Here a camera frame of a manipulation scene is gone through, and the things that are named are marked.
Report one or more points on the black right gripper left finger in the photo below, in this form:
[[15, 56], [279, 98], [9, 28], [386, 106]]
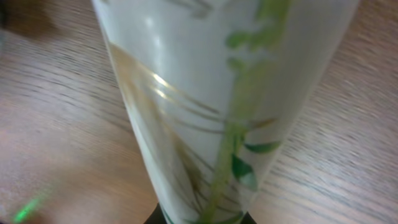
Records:
[[156, 217]]

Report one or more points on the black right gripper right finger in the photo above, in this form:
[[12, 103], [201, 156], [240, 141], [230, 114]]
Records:
[[248, 219]]

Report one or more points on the white cream tube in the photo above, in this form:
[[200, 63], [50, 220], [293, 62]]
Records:
[[213, 87]]

